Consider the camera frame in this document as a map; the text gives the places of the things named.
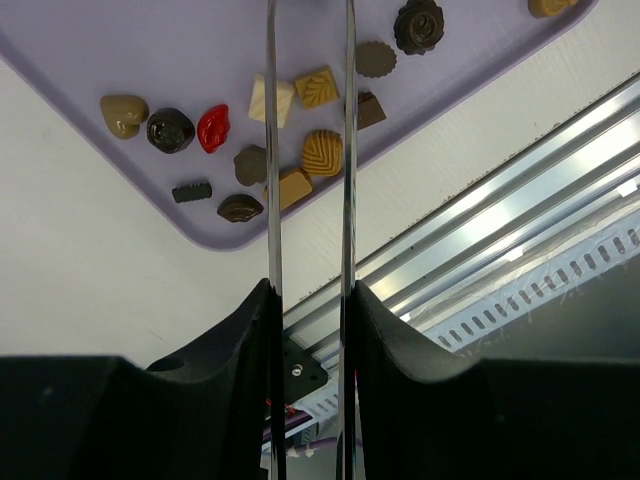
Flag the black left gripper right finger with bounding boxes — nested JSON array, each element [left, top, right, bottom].
[[349, 282, 639, 479]]

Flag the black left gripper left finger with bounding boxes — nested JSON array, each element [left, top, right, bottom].
[[1, 280, 274, 479]]

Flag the metal tongs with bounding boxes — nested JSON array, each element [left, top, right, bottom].
[[263, 0, 360, 480]]

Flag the dark lips chocolate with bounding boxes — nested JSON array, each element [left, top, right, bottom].
[[217, 194, 264, 223]]

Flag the small dark ridged chocolate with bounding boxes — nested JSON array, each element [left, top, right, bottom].
[[171, 182, 213, 204]]

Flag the caramel rectangular chocolate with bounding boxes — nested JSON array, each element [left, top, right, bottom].
[[279, 167, 313, 211]]

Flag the caramel ridged leaf chocolate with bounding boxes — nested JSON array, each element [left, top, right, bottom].
[[302, 130, 344, 177]]

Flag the dark round chocolate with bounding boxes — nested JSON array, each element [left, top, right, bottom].
[[146, 108, 195, 154]]

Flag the red lips chocolate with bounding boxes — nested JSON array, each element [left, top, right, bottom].
[[197, 104, 231, 154]]

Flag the dark brown square chocolate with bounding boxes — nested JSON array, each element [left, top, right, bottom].
[[357, 90, 387, 130]]

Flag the tan heart chocolate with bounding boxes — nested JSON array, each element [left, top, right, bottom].
[[100, 95, 149, 140]]

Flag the white ridged square chocolate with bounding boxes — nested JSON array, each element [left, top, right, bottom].
[[248, 74, 296, 129]]

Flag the caramel leaf square chocolate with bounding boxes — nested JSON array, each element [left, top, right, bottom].
[[294, 65, 340, 110]]

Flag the brown round fluted chocolate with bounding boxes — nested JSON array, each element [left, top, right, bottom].
[[355, 41, 397, 79]]

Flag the dark rose chocolate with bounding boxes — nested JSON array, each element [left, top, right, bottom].
[[393, 0, 445, 55]]

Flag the caramel shell chocolate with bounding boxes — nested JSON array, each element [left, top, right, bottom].
[[527, 0, 579, 18]]

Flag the lilac plastic tray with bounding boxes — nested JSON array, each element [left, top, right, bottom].
[[1, 1, 593, 251]]

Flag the white slotted cable duct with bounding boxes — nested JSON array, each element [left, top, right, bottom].
[[299, 214, 640, 446]]

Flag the aluminium frame rail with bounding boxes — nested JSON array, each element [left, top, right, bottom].
[[282, 74, 640, 361]]

